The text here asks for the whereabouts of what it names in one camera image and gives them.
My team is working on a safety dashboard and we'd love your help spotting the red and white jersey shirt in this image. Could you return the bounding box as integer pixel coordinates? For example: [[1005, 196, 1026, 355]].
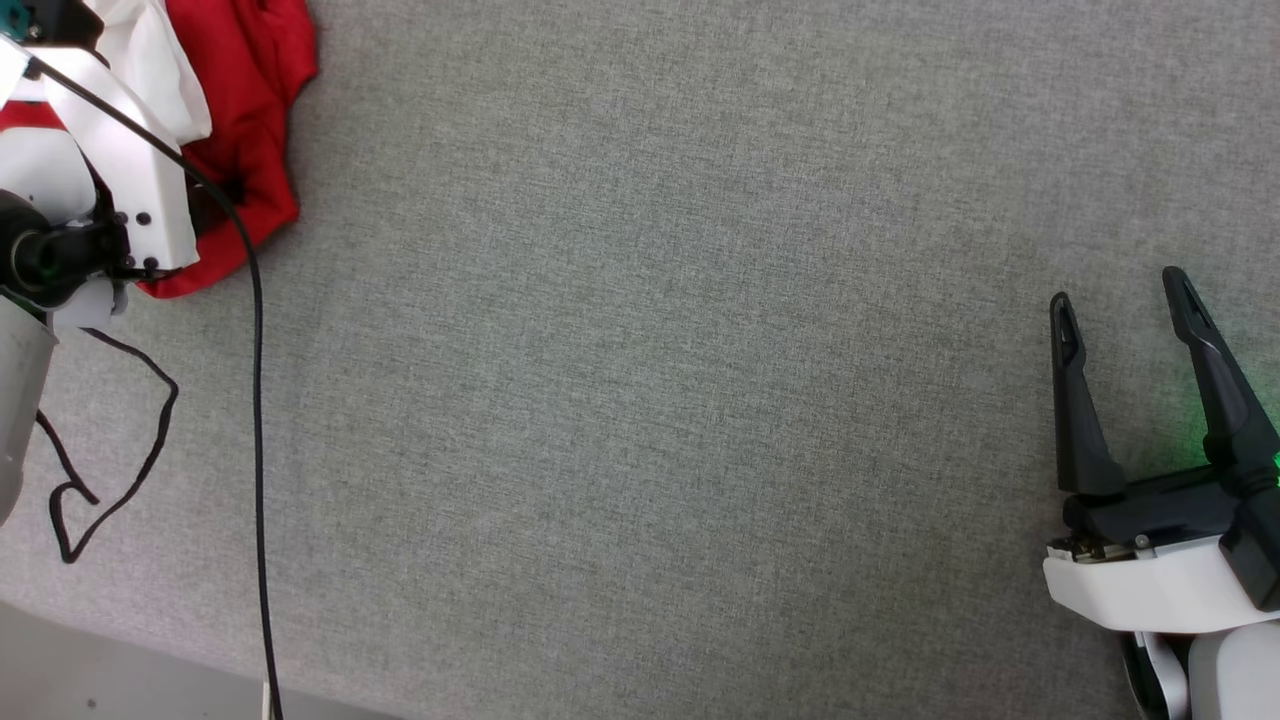
[[0, 0, 319, 299]]

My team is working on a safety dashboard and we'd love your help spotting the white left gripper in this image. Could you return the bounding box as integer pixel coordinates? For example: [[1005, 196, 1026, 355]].
[[0, 42, 203, 274]]

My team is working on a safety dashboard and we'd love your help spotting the thin black cable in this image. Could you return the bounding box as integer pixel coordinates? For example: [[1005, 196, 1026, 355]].
[[35, 328, 181, 564]]

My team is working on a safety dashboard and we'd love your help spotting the thick black cable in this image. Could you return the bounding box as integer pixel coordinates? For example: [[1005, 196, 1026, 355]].
[[25, 55, 284, 720]]

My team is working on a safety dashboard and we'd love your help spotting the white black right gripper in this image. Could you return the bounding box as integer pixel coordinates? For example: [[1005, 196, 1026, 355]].
[[1043, 266, 1280, 634]]

